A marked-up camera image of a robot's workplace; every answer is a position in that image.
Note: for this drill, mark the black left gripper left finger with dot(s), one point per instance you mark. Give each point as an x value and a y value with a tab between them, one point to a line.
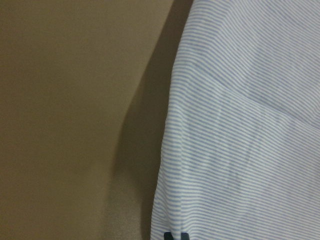
168	236

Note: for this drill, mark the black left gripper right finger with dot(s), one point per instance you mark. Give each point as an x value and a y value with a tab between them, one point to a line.
184	236

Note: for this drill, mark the light blue striped shirt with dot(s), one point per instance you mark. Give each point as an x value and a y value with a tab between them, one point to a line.
240	155

